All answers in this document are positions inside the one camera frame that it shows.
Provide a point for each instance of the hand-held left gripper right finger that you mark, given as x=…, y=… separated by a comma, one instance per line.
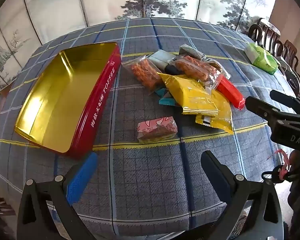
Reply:
x=213, y=168

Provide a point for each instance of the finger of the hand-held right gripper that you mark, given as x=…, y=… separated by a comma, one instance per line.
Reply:
x=285, y=98
x=256, y=106

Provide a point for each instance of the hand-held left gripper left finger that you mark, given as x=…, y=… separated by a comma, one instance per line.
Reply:
x=81, y=177

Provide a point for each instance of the red snack packet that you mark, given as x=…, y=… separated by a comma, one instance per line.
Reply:
x=231, y=93

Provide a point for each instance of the yellow snack packet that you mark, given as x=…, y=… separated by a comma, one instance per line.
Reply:
x=220, y=112
x=187, y=92

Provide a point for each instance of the small clear brown snack packet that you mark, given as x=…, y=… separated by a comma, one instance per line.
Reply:
x=211, y=63

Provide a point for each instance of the pink snack packet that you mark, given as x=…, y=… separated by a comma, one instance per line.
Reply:
x=157, y=130

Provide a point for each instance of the clear packet of orange snacks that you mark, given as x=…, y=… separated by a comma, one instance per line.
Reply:
x=195, y=67
x=142, y=73

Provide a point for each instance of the teal snack packet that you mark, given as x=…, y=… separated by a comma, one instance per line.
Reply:
x=160, y=91
x=167, y=101

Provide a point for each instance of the red tin with gold inside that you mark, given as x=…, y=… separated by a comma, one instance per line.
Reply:
x=65, y=92

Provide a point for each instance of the dark blue snack packet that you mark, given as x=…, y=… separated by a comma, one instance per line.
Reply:
x=172, y=70

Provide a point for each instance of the grey white snack packet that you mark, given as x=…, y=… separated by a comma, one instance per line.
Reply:
x=160, y=58

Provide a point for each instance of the dark wooden chair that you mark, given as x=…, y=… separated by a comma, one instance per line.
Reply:
x=293, y=62
x=263, y=31

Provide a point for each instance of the green tissue pack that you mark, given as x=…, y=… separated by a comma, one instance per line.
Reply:
x=261, y=57

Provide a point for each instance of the blue plaid tablecloth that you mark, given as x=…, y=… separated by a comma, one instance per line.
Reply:
x=152, y=180

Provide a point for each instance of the painted folding screen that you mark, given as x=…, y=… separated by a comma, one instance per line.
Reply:
x=90, y=0

